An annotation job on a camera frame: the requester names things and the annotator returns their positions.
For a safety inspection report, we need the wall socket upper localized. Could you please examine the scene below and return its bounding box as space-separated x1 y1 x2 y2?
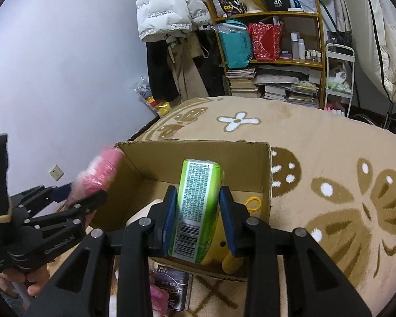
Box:
48 165 64 181

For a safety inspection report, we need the yellow dog plush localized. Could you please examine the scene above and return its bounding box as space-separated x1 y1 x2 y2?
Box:
200 195 262 276

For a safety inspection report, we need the pink striped pack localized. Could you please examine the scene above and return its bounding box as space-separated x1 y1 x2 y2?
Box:
65 147 124 207

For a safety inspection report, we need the pink bear plush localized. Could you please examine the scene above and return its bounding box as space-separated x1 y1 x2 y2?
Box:
150 285 169 317

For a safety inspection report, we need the white metal cart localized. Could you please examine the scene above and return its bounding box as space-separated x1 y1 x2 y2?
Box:
323 43 356 117

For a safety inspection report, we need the red gift bag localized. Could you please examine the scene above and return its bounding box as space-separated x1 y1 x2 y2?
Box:
248 22 283 62

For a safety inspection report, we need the cardboard box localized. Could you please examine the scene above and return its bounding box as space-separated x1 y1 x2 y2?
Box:
91 139 272 281

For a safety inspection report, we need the black hanging garment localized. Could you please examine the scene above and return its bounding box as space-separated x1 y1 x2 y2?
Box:
146 40 179 102

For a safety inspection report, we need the green tissue pack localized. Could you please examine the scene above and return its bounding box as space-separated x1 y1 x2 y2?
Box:
169 159 224 263

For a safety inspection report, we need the beige hanging coat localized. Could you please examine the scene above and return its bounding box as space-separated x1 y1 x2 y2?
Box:
167 39 209 102

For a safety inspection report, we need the white puffer jacket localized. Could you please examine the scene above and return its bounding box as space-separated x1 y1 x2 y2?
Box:
136 0 211 42

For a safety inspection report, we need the stack of books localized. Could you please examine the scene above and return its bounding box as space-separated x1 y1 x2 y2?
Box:
226 68 260 98

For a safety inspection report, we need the pink tissue pack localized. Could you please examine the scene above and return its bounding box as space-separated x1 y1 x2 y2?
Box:
126 199 163 227

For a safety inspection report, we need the black purple packet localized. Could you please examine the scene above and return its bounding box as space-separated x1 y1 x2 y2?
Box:
152 263 193 312

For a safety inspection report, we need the beige brown patterned carpet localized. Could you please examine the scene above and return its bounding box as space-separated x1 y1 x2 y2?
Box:
49 95 396 317

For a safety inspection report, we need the person left hand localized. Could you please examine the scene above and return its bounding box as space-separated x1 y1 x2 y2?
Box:
0 265 50 298

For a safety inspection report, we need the plastic bag of toys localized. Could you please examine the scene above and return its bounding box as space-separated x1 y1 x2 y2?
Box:
134 76 172 117

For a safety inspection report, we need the white reclining chair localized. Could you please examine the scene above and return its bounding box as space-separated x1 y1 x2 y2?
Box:
341 0 396 104

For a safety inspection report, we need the teal bag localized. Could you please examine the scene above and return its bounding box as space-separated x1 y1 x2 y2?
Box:
216 19 252 69

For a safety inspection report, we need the wooden shelf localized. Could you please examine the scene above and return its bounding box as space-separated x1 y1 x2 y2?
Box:
205 0 326 108

